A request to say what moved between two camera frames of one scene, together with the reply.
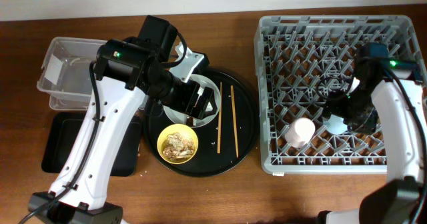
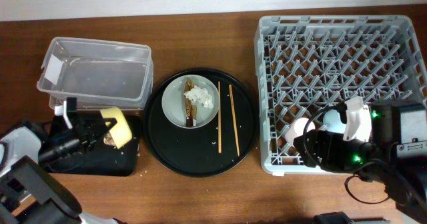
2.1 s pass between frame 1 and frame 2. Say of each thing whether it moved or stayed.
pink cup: stayed
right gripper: moved
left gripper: moved
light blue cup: stayed
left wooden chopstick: stayed
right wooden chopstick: stayed
